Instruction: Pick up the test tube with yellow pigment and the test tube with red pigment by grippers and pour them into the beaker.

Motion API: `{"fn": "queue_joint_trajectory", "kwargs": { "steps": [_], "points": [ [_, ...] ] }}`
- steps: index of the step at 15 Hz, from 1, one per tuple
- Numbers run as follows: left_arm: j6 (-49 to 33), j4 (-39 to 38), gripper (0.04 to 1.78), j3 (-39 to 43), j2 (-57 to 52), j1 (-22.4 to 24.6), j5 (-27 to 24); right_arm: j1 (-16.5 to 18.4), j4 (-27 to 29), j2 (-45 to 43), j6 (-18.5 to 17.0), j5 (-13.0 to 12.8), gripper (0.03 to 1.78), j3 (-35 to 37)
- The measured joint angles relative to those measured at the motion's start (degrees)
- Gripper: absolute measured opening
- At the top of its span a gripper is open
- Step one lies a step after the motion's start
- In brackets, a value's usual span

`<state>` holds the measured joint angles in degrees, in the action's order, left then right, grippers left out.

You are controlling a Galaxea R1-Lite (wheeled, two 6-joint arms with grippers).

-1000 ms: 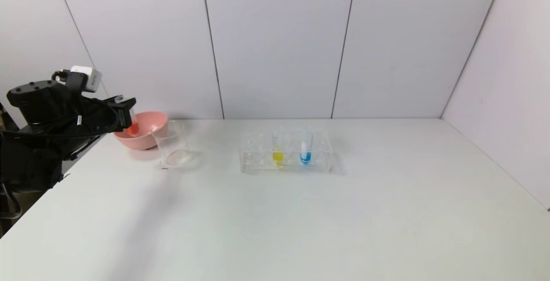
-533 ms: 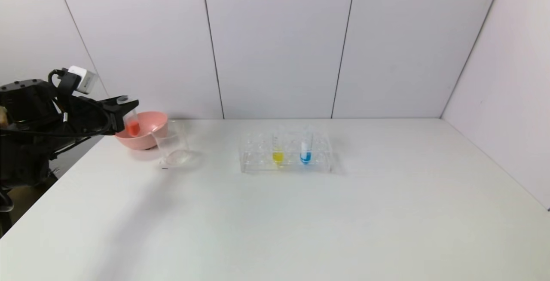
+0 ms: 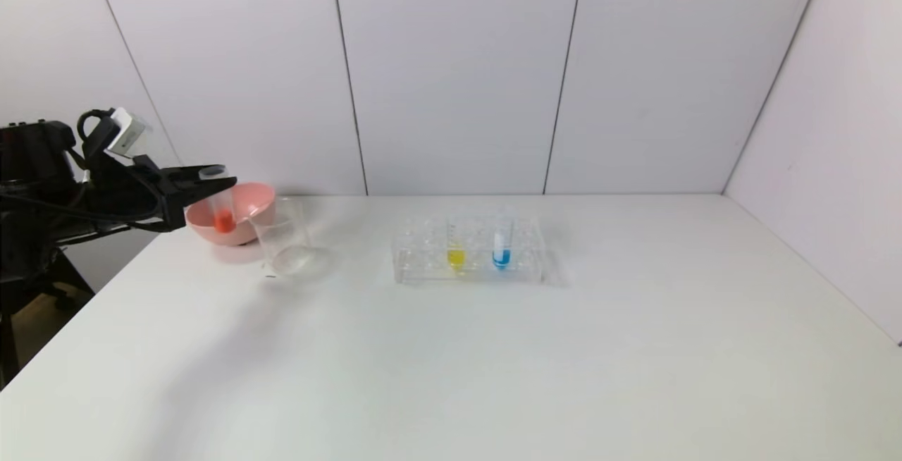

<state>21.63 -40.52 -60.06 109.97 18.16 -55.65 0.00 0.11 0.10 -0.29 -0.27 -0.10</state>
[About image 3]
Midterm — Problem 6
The test tube with red pigment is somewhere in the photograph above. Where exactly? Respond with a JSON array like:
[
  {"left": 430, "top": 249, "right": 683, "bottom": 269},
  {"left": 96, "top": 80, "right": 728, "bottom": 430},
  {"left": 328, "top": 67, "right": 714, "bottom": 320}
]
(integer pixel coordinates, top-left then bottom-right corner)
[{"left": 199, "top": 167, "right": 235, "bottom": 234}]

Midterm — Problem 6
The clear acrylic test tube rack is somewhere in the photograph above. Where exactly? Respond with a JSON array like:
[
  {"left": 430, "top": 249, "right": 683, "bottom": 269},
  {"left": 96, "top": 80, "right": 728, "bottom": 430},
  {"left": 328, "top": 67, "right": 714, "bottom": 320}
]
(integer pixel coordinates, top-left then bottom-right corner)
[{"left": 393, "top": 214, "right": 547, "bottom": 285}]

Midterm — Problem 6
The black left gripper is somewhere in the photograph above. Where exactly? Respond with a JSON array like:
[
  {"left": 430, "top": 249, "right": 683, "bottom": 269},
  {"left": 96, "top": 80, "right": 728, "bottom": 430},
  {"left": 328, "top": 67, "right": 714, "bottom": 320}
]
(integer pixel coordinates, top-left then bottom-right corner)
[{"left": 88, "top": 154, "right": 237, "bottom": 233}]

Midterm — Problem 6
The test tube with blue pigment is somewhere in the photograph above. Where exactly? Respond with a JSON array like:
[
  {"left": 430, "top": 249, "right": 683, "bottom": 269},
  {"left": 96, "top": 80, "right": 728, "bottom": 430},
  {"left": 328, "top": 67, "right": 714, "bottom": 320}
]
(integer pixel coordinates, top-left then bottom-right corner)
[{"left": 492, "top": 211, "right": 513, "bottom": 271}]

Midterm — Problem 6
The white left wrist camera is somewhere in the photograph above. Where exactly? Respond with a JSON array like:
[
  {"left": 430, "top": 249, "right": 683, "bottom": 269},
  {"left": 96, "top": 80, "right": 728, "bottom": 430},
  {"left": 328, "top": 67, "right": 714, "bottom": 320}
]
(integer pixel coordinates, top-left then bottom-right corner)
[{"left": 106, "top": 107, "right": 149, "bottom": 159}]

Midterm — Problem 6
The test tube with yellow pigment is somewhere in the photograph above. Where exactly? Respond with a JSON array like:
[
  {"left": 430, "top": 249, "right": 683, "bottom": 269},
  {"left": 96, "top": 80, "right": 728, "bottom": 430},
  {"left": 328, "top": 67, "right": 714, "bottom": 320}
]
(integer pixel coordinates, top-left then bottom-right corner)
[{"left": 446, "top": 218, "right": 467, "bottom": 273}]

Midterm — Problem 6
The dark equipment beside table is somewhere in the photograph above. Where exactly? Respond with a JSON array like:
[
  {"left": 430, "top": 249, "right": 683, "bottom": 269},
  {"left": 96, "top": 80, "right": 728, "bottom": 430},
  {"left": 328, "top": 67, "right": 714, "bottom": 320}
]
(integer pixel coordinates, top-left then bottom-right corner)
[{"left": 0, "top": 250, "right": 96, "bottom": 386}]

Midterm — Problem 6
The clear plastic beaker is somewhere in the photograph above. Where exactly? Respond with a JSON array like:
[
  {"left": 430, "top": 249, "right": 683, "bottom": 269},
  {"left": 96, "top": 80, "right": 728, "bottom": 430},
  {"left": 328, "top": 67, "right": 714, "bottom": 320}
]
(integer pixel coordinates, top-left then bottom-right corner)
[{"left": 252, "top": 197, "right": 313, "bottom": 275}]

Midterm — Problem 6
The thin black camera cable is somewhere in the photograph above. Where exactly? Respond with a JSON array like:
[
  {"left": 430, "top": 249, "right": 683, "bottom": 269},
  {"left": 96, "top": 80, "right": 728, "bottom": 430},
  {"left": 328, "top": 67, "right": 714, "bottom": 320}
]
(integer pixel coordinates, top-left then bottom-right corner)
[{"left": 76, "top": 109, "right": 117, "bottom": 160}]

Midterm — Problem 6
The pink bowl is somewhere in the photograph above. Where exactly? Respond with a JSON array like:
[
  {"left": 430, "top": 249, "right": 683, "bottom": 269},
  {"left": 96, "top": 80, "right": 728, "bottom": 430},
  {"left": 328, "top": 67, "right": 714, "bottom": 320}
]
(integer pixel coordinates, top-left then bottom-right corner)
[{"left": 185, "top": 183, "right": 277, "bottom": 247}]

